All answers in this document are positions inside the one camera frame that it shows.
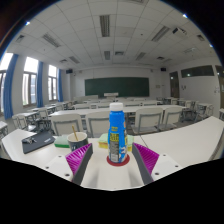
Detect green chalkboard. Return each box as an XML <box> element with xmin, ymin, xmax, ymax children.
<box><xmin>84</xmin><ymin>77</ymin><xmax>150</xmax><ymax>98</ymax></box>

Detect white classroom desks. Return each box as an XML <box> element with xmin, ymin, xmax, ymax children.
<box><xmin>0</xmin><ymin>95</ymin><xmax>224</xmax><ymax>134</ymax></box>

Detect white lectern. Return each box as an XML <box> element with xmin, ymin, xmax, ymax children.
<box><xmin>103</xmin><ymin>92</ymin><xmax>120</xmax><ymax>98</ymax></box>

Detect ceiling projector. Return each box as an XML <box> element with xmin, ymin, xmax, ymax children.
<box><xmin>172</xmin><ymin>26</ymin><xmax>188</xmax><ymax>37</ymax></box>

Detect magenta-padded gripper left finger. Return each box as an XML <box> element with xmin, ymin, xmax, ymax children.
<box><xmin>44</xmin><ymin>143</ymin><xmax>95</xmax><ymax>186</ymax></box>

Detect dark high wall window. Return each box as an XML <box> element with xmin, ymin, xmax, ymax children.
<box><xmin>180</xmin><ymin>65</ymin><xmax>215</xmax><ymax>79</ymax></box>

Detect classroom window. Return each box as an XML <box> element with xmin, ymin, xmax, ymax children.
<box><xmin>0</xmin><ymin>52</ymin><xmax>14</xmax><ymax>114</ymax></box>
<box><xmin>22</xmin><ymin>56</ymin><xmax>39</xmax><ymax>107</ymax></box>
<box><xmin>47</xmin><ymin>64</ymin><xmax>58</xmax><ymax>102</ymax></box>

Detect flat round red coaster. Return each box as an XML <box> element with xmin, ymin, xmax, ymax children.
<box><xmin>106</xmin><ymin>153</ymin><xmax>131</xmax><ymax>167</ymax></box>

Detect black laptop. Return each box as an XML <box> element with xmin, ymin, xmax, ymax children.
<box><xmin>21</xmin><ymin>130</ymin><xmax>57</xmax><ymax>155</ymax></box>

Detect blue curtain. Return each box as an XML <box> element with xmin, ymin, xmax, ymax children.
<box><xmin>57</xmin><ymin>68</ymin><xmax>64</xmax><ymax>103</ymax></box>
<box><xmin>36</xmin><ymin>61</ymin><xmax>44</xmax><ymax>108</ymax></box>
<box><xmin>3</xmin><ymin>53</ymin><xmax>19</xmax><ymax>120</ymax></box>

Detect white classroom chairs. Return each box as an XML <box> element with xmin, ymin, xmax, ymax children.
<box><xmin>11</xmin><ymin>99</ymin><xmax>224</xmax><ymax>136</ymax></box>

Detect blue drink bottle white cap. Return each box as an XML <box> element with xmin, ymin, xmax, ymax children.
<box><xmin>107</xmin><ymin>102</ymin><xmax>129</xmax><ymax>164</ymax></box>

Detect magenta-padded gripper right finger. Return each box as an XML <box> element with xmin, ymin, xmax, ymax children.
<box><xmin>131</xmin><ymin>142</ymin><xmax>184</xmax><ymax>186</ymax></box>

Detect dark blue mug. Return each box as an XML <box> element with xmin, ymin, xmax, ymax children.
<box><xmin>66</xmin><ymin>131</ymin><xmax>89</xmax><ymax>153</ymax></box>

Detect dark door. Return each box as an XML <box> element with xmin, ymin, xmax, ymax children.
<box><xmin>169</xmin><ymin>70</ymin><xmax>180</xmax><ymax>99</ymax></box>

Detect wooden stick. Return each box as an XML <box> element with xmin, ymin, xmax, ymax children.
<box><xmin>71</xmin><ymin>124</ymin><xmax>80</xmax><ymax>142</ymax></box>

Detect ceiling lights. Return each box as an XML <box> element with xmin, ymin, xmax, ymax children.
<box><xmin>14</xmin><ymin>0</ymin><xmax>208</xmax><ymax>64</ymax></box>

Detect bunch of keys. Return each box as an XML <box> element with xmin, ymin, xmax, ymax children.
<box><xmin>22</xmin><ymin>136</ymin><xmax>38</xmax><ymax>145</ymax></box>

